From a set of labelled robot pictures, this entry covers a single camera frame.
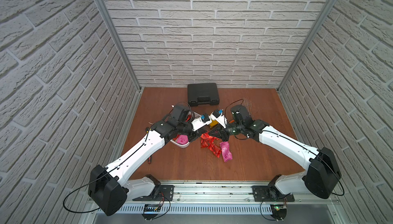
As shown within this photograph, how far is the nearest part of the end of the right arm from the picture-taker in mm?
580

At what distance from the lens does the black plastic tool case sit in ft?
3.54

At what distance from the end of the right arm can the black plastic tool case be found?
0.41 metres
